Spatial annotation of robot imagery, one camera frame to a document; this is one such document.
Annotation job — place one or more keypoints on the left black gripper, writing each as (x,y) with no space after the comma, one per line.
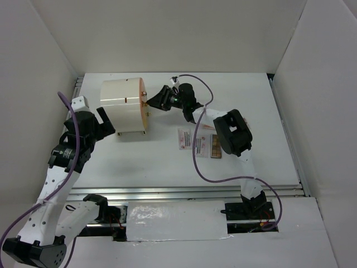
(105,128)

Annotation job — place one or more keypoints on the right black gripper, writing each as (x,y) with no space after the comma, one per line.
(161,100)

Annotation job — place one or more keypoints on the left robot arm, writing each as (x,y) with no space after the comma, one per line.
(42,242)

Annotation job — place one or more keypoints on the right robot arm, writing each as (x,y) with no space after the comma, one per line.
(233,134)

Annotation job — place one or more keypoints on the cream round drawer cabinet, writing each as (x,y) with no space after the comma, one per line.
(122,102)

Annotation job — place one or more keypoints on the clear sticker pack left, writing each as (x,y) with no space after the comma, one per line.
(184,139)

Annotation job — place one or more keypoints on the clear sticker pack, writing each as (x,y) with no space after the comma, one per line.
(202,146)
(184,139)

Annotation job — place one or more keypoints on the pink square eyeshadow palette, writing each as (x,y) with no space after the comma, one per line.
(208,127)

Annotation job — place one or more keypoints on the clear sticker pack right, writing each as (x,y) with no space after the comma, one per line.
(202,146)

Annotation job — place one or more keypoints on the long brown eyeshadow palette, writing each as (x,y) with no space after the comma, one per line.
(215,152)

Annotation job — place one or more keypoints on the white taped cover plate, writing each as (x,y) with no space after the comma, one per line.
(176,221)

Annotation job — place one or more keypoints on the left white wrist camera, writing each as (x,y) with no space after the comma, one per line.
(79,104)

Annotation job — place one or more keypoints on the left aluminium side rail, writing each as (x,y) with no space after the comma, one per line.
(77,87)

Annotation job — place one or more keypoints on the aluminium front rail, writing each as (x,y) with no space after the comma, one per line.
(158,194)

